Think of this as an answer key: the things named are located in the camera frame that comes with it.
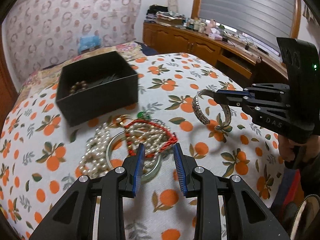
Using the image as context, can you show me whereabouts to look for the grey window blind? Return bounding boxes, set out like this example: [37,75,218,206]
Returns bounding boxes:
[194,0,295,55]

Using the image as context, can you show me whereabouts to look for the wooden cabinet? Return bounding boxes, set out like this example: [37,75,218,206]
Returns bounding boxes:
[142,21,291,91]

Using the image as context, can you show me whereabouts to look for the stack of folded clothes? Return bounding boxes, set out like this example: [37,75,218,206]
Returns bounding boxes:
[145,4,187,27]

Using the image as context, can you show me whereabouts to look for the wooden window frame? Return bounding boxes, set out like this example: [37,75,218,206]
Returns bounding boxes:
[191,0,302,57]

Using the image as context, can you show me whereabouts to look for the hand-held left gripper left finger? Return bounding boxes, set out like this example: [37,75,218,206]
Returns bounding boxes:
[29,143,146,240]

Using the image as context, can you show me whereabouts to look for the floral blanket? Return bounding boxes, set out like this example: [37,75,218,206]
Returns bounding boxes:
[15,41,160,101]

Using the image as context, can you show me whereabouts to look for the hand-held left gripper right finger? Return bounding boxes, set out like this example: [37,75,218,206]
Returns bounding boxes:
[173,143,290,240]

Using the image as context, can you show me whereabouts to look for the person's right hand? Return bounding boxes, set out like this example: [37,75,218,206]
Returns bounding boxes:
[279,134,298,167]

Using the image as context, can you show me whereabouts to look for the brown bead bracelet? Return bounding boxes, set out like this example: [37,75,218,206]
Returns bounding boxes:
[69,80,88,94]

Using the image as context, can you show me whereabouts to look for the silver engraved bangle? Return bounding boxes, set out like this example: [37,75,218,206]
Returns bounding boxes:
[192,89,232,131]

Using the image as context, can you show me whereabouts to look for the gold chain bracelet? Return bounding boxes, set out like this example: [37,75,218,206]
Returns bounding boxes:
[113,114,133,128]

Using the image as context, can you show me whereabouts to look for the navy bed sheet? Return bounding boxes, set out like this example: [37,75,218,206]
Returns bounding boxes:
[136,41,161,55]

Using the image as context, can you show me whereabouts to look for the black cardboard box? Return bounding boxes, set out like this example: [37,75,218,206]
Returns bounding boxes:
[55,51,139,127]

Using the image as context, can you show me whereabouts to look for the blue crinkled wrapping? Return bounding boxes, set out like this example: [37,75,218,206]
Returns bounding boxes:
[78,34,102,53]

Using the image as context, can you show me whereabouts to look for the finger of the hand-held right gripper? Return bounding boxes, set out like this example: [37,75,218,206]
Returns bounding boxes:
[217,96,291,138]
[215,83,291,107]

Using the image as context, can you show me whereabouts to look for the person's dark jacket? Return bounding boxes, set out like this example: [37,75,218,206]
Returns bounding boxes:
[271,165,320,240]

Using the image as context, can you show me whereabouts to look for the white power strip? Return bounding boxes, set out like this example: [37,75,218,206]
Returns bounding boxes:
[234,39,260,53]

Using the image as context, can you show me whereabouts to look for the orange fruit print cloth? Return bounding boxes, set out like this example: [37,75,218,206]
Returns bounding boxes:
[0,52,288,240]

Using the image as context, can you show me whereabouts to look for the circle pattern sheer curtain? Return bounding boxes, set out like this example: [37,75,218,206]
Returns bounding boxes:
[2,0,143,71]

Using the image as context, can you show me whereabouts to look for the white pearl necklace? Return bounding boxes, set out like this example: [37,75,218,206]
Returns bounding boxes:
[79,119,175,178]

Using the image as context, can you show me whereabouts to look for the pale green jade bangle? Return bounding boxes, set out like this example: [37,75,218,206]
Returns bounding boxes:
[106,129,162,183]

